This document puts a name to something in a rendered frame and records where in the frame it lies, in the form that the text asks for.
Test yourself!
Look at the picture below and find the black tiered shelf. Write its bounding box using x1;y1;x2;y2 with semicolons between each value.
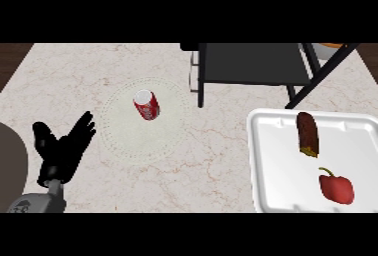
179;42;362;110

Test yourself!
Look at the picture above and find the white bowl with orange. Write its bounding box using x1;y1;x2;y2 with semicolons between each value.
311;42;349;61

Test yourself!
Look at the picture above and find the red bell pepper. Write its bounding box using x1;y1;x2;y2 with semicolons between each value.
318;166;357;206

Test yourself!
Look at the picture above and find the red soda can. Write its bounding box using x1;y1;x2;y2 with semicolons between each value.
132;89;163;122

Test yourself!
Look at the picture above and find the white tray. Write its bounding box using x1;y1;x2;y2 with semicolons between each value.
246;108;378;214

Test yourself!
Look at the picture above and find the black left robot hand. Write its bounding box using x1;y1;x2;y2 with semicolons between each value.
32;110;98;189

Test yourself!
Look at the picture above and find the round pale placemat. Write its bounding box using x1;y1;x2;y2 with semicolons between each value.
100;77;194;163

